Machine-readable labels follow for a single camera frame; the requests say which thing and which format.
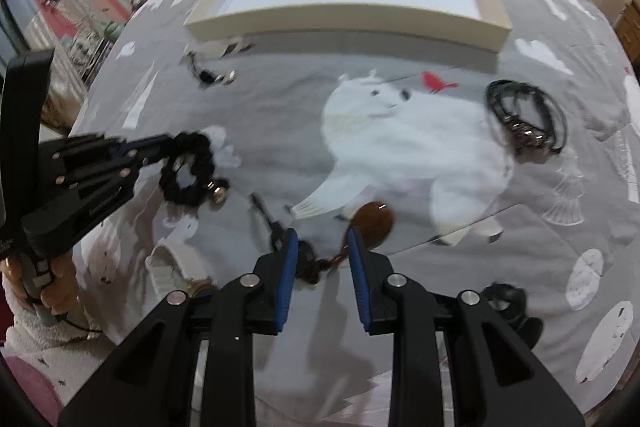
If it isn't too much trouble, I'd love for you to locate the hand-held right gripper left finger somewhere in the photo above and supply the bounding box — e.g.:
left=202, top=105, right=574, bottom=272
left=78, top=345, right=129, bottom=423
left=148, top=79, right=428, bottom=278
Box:
left=57, top=227, right=301, bottom=427

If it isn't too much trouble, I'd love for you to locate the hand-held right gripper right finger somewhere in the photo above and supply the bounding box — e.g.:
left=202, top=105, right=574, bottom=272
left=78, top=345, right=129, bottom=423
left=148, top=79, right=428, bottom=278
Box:
left=346, top=227, right=586, bottom=427

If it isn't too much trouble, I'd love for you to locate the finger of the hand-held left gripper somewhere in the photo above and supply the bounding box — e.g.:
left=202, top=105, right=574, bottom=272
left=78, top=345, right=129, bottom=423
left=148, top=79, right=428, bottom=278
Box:
left=54, top=151, right=152, bottom=204
left=42, top=133, right=177, bottom=164

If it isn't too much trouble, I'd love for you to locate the black scrunchie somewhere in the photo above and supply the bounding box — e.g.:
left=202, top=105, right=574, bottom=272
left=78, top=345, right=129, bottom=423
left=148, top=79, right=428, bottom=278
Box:
left=159, top=131, right=232, bottom=211

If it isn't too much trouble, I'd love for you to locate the brown oval pendant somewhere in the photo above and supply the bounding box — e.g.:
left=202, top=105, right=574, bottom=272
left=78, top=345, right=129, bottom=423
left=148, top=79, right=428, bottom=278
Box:
left=249, top=194, right=396, bottom=286

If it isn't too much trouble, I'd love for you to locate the beige watch band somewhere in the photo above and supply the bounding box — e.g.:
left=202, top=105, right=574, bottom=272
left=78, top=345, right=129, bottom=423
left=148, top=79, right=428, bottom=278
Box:
left=144, top=241, right=217, bottom=304

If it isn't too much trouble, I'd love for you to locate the black hair claw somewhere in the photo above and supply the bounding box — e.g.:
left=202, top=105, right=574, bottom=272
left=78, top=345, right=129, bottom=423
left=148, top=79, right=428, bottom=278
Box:
left=479, top=281, right=544, bottom=349

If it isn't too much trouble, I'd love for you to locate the black leather bracelet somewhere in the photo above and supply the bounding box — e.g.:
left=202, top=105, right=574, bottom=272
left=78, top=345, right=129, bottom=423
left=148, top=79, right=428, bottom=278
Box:
left=483, top=79, right=572, bottom=156

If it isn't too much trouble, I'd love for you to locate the person's left hand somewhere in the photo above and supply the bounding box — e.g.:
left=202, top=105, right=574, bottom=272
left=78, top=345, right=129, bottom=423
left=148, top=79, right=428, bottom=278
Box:
left=0, top=251, right=77, bottom=325

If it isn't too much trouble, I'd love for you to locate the person's pink clothing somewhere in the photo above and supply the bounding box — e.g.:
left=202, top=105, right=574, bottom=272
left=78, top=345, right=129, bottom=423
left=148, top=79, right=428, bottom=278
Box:
left=0, top=352, right=63, bottom=425

